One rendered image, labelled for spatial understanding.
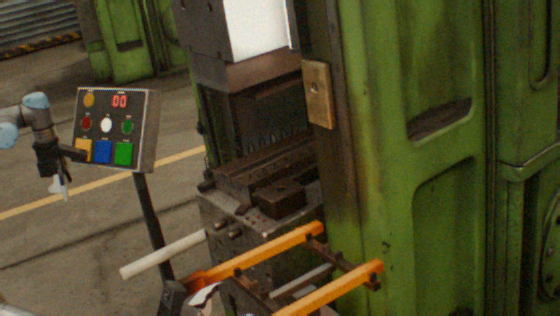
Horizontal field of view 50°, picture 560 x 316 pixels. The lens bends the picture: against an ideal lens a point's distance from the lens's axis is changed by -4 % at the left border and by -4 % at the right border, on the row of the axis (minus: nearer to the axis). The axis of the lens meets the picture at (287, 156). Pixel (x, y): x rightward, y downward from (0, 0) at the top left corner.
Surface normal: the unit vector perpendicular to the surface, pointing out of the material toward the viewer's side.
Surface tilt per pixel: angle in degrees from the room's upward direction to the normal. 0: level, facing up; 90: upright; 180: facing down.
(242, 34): 90
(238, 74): 90
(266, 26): 90
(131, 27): 90
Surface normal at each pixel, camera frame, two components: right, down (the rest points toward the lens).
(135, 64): 0.36, 0.35
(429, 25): 0.60, 0.24
